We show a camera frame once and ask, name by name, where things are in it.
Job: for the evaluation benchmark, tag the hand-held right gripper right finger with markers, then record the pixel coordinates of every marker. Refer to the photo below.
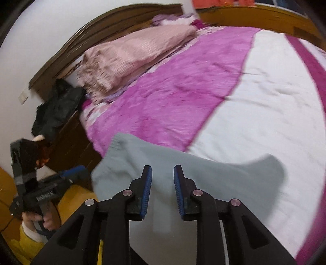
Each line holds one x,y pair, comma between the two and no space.
178,193

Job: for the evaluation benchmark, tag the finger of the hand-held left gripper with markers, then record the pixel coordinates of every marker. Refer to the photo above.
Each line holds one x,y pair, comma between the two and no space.
73,172

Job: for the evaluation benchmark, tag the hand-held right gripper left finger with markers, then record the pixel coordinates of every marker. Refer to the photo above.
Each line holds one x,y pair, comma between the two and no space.
146,193

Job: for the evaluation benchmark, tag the grey pants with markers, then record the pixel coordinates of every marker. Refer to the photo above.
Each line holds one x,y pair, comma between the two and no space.
198,175

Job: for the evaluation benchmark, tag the person's left forearm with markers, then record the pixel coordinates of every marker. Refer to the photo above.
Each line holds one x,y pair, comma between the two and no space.
28,244

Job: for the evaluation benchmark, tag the person's left hand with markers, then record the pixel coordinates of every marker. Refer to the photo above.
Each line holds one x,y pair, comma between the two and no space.
49,219

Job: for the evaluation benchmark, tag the dark wooden nightstand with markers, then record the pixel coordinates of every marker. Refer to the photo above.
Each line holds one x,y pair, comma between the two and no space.
73,145

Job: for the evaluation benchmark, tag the black clothing pile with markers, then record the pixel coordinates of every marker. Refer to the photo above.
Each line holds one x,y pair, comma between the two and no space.
58,109

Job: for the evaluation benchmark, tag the purple striped floral quilt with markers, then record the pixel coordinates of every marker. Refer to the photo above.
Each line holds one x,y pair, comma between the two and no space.
193,84

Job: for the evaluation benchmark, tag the pink ruffled pillow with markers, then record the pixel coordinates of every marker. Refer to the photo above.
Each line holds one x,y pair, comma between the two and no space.
132,58

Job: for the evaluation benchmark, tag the dark wooden headboard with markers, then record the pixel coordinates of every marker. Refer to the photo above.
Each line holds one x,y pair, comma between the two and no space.
84,38

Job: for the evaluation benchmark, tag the purple ruffled pillow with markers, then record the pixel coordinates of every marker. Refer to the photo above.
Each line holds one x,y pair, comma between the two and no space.
173,19

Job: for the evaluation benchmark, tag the wooden cabinet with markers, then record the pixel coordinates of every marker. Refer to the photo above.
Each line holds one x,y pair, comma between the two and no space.
267,20

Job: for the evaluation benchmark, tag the orange and cream curtain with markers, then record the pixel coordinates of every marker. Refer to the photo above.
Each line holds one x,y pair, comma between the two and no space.
219,3

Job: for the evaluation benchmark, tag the white wall switch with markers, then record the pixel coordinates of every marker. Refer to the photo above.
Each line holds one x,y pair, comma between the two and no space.
24,97

